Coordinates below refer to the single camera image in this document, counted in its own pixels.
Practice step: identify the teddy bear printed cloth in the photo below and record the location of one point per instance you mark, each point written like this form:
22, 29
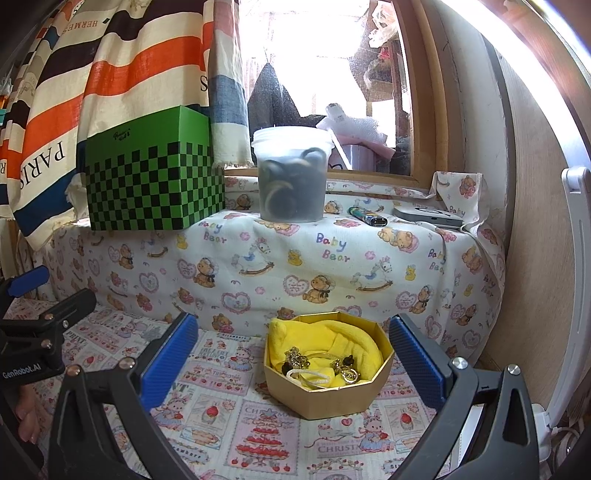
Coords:
323, 258

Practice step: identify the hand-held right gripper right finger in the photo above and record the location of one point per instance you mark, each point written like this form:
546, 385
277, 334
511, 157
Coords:
415, 364

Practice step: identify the wooden window frame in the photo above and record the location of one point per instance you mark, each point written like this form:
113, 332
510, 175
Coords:
429, 92

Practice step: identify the flat silver device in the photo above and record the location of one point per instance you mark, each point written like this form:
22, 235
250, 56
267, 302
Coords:
429, 217

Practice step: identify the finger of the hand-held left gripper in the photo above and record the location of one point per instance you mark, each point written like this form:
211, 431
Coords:
30, 281
69, 307

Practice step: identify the green black checkered box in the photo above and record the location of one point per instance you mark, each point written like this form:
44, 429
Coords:
152, 189

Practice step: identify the octagonal cardboard jewelry box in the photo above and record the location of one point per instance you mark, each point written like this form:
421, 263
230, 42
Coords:
318, 401

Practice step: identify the patterned cigarette lighter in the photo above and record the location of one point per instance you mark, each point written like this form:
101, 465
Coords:
367, 217

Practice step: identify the pink and white bundle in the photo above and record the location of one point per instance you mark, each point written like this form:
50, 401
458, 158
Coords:
355, 131

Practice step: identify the yellow fleece cloth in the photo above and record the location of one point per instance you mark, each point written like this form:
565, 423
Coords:
323, 337

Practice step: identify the person's left hand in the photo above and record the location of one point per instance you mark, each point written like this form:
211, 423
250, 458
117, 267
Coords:
28, 415

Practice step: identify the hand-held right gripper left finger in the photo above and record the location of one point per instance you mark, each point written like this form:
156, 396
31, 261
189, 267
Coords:
171, 360

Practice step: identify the translucent plastic tub with lid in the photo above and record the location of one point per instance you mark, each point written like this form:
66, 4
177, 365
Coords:
291, 184

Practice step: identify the black and gold earring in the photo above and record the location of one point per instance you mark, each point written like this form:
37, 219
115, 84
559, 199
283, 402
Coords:
347, 361

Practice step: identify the strawberry rabbit printed tablecloth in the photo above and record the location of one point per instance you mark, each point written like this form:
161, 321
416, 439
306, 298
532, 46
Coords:
240, 429

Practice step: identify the striped canvas curtain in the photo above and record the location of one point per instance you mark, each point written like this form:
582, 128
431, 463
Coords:
115, 55

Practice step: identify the dark hanging cloth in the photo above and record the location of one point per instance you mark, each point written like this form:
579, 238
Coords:
272, 101

